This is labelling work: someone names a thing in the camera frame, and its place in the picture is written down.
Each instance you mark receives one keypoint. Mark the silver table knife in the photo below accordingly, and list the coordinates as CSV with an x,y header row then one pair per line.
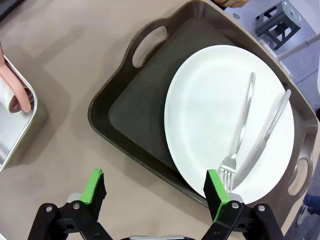
x,y
250,162

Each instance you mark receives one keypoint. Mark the white pole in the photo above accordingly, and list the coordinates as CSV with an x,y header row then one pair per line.
x,y
300,46

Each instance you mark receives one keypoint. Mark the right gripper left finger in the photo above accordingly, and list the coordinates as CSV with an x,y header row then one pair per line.
x,y
90,190

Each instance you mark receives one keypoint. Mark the blue fabric item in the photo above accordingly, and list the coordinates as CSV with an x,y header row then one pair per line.
x,y
312,202

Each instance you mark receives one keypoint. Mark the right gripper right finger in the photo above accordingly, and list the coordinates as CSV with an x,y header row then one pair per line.
x,y
217,192

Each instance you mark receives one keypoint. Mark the person left hand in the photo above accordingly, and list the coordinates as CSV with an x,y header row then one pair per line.
x,y
233,3

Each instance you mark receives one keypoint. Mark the dark brown serving tray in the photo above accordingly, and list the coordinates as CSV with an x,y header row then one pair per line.
x,y
140,120

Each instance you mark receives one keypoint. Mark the large white plate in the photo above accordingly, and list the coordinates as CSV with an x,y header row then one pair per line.
x,y
205,112

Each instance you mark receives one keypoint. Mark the silver fork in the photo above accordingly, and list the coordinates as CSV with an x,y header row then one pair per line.
x,y
227,165

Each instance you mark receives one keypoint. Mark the dark grey stool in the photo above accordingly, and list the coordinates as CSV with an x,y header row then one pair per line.
x,y
265,27

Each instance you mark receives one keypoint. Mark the rectangular steel container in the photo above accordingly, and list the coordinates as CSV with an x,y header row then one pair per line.
x,y
15,130

